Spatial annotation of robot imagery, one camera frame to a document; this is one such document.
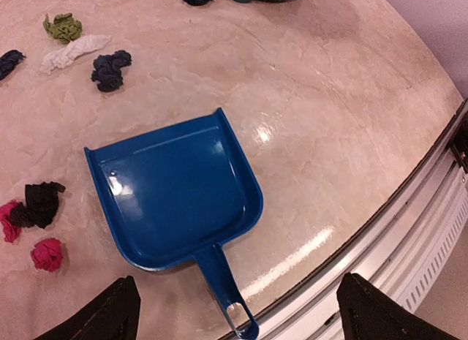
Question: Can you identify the black scrap by pink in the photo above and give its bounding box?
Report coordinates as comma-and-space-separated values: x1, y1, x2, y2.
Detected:
10, 181, 66, 229

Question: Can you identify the green paper scrap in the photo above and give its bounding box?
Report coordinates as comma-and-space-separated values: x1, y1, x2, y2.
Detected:
42, 12, 83, 44

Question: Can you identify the dark blue scrap left-centre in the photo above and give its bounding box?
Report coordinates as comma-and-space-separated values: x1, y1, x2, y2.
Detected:
0, 50, 26, 80

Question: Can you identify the blue plastic dustpan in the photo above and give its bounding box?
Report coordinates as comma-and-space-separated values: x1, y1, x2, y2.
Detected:
83, 106, 265, 340

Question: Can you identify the aluminium front rail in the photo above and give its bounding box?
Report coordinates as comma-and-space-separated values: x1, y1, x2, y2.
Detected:
222, 98, 468, 340

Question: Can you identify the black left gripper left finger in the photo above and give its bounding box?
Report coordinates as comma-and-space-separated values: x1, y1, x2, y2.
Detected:
37, 276, 141, 340

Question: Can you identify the white paper scrap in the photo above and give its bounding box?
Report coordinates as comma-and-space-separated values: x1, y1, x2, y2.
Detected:
39, 34, 112, 75

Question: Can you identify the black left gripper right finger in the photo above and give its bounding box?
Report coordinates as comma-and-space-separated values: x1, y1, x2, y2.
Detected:
336, 273, 455, 340

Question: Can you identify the dark blue scrap centre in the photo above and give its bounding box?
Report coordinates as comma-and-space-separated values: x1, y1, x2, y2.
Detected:
91, 50, 132, 93

